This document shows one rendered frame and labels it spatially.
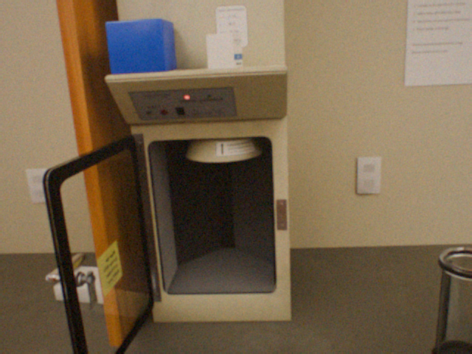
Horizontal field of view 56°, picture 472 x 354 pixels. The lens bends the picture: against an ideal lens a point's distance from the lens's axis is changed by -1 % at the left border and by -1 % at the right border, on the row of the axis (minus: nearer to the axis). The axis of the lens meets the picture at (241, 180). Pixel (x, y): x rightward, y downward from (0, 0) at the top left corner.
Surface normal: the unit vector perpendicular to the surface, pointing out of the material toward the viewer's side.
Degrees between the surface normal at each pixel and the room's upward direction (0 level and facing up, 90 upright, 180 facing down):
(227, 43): 90
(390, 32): 90
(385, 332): 0
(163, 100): 135
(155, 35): 90
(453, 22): 90
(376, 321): 0
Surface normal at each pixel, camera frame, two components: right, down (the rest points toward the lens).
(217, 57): -0.31, 0.27
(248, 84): 0.00, 0.87
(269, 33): -0.06, 0.27
